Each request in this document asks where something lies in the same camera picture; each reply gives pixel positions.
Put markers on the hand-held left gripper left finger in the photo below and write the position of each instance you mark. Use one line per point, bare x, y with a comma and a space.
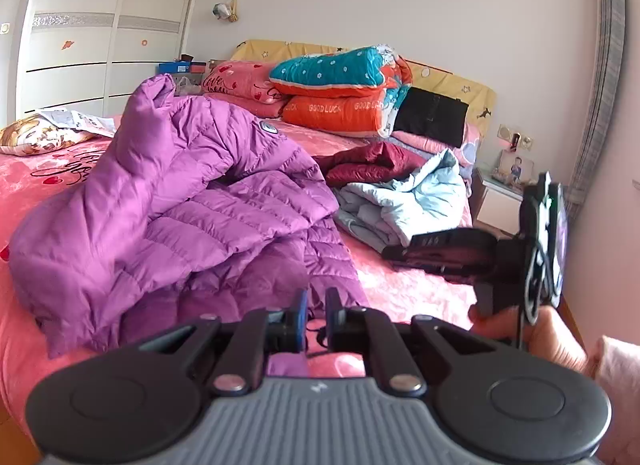
301, 320

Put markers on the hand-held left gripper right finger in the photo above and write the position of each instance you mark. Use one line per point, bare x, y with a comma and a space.
333, 315

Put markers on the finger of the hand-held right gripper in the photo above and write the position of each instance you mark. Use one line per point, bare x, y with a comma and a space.
440, 262
450, 240

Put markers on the purple down jacket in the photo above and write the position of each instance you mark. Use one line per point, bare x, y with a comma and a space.
200, 195

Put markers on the person's right forearm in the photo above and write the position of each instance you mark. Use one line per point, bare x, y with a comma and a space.
617, 385

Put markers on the person's right hand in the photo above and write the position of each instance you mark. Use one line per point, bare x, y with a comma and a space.
545, 340

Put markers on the light blue down jacket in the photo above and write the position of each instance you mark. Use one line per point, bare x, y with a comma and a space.
415, 200

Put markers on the white nightstand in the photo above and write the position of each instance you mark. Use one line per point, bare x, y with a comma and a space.
497, 205

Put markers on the pink folded blanket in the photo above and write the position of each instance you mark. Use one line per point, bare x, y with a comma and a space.
425, 142

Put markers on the maroon down jacket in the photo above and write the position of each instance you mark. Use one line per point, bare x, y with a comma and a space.
370, 165

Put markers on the black cloth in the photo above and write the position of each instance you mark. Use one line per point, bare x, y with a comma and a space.
432, 115

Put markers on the grey plaid curtain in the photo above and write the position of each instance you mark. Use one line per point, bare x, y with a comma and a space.
602, 95

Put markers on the orange folded quilt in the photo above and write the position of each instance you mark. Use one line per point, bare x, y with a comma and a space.
330, 112

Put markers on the teal dotted folded quilt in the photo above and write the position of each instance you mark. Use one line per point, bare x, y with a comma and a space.
330, 70

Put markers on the pink heart print pillow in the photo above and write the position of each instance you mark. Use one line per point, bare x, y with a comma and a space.
240, 77
250, 105

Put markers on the blue box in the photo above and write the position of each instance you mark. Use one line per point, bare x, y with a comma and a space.
182, 67

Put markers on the printed paper sheets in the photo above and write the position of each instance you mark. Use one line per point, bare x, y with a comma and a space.
85, 121

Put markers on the cartoon print pillow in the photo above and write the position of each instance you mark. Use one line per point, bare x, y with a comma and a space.
35, 137

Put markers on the white wardrobe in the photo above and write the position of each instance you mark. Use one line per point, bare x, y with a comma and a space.
100, 5

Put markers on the photo frame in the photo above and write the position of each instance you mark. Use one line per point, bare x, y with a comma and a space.
515, 170

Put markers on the wall sockets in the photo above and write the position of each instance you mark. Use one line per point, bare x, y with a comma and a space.
505, 134

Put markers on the hanging wall ornament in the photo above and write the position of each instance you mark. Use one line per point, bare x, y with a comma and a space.
225, 10

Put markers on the white light switch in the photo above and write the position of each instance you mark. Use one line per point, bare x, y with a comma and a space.
5, 28

